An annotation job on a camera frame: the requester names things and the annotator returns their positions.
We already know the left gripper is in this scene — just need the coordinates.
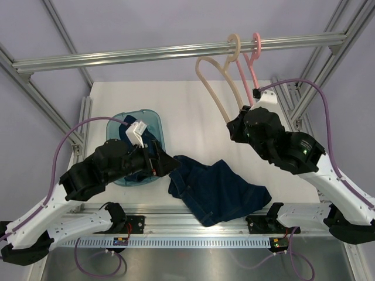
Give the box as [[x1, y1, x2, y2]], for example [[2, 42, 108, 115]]
[[105, 140, 182, 184]]

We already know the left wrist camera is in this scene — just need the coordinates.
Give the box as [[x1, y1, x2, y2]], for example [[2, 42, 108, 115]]
[[125, 120, 147, 148]]

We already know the beige wooden hanger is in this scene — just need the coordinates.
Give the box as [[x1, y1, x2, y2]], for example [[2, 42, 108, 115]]
[[195, 33, 244, 124]]

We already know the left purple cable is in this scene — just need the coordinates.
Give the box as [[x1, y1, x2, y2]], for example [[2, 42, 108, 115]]
[[0, 116, 129, 277]]

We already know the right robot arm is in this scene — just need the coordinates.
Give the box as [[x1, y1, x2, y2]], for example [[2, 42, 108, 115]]
[[227, 106, 374, 245]]

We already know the right aluminium frame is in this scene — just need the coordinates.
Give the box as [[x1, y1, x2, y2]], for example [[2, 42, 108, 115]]
[[275, 1, 374, 135]]

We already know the left aluminium frame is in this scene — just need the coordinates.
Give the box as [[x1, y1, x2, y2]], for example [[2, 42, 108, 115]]
[[0, 0, 94, 211]]

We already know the pink plastic hanger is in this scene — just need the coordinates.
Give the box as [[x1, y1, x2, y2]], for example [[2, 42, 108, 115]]
[[236, 32, 261, 107]]

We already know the purple cable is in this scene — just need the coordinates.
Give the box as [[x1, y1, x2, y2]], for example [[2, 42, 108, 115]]
[[231, 77, 375, 281], [0, 116, 129, 277]]

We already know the teal plastic basin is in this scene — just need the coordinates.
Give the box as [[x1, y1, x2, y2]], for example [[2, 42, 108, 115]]
[[105, 108, 166, 187]]

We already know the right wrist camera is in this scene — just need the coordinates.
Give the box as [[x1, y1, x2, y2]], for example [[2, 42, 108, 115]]
[[251, 90, 278, 112]]

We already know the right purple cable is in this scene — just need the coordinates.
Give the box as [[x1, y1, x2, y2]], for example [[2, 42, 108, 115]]
[[231, 77, 375, 281]]

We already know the aluminium frame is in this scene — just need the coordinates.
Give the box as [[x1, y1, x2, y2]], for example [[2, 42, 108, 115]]
[[0, 0, 94, 211], [275, 1, 374, 135]]

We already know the dark denim skirt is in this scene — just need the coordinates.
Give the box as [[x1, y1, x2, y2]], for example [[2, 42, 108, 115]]
[[117, 114, 161, 182]]

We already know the slotted cable duct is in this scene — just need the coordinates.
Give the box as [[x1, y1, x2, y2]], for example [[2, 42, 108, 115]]
[[63, 237, 271, 249]]

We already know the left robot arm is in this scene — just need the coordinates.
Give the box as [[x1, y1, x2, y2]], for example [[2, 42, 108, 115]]
[[1, 139, 180, 266]]

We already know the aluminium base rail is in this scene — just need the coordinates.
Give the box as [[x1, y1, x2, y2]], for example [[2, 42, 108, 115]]
[[64, 203, 332, 237]]

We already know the aluminium hanging rail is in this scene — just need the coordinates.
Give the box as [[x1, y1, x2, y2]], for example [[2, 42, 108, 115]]
[[12, 32, 347, 74]]

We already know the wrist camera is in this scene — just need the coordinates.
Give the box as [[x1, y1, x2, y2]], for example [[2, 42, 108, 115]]
[[251, 90, 278, 112], [125, 120, 147, 148]]

